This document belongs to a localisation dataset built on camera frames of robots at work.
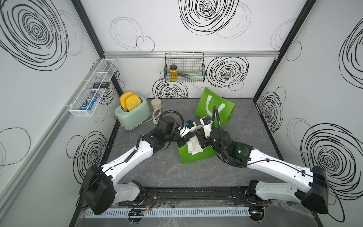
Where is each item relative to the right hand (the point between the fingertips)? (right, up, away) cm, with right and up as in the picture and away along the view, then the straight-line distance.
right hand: (199, 130), depth 72 cm
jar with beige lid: (-29, +16, +37) cm, 50 cm away
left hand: (-3, -2, +3) cm, 5 cm away
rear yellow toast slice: (-48, +19, +18) cm, 54 cm away
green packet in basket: (0, +32, +14) cm, 35 cm away
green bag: (-6, -19, +14) cm, 25 cm away
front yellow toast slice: (-42, +16, +20) cm, 49 cm away
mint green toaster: (-45, +4, +21) cm, 50 cm away
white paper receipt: (-3, -8, +1) cm, 9 cm away
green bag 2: (+9, +18, +22) cm, 30 cm away
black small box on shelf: (-53, +25, +6) cm, 59 cm away
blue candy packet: (-56, +14, -2) cm, 58 cm away
